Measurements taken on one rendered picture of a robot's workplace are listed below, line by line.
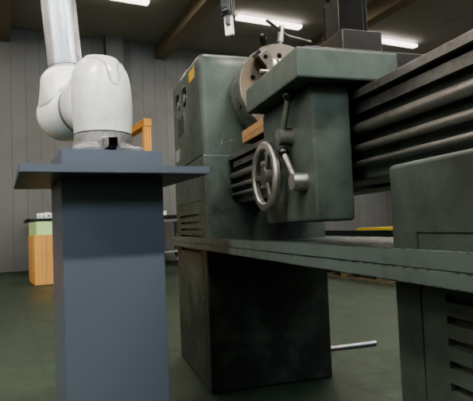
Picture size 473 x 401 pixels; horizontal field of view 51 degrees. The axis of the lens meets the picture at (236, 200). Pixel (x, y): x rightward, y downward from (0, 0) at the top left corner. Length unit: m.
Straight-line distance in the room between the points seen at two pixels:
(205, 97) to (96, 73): 0.60
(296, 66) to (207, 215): 0.95
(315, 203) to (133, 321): 0.58
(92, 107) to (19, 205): 7.43
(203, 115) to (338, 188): 0.97
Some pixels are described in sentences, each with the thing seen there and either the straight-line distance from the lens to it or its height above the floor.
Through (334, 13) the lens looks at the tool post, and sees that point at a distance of 1.24.
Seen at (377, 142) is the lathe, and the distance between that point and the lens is 0.94.
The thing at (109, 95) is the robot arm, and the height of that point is 0.95.
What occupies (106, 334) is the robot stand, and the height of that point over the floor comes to 0.35.
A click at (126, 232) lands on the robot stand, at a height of 0.59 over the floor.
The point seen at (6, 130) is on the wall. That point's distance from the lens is 8.86.
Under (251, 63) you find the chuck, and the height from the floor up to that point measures 1.16.
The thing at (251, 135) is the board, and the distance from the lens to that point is 1.53.
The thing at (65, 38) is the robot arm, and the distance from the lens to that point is 1.60.
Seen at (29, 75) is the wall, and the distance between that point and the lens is 9.10.
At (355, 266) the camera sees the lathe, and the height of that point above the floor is 0.53.
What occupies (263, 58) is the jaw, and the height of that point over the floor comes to 1.16.
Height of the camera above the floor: 0.60
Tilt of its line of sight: 3 degrees up
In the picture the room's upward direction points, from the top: 2 degrees counter-clockwise
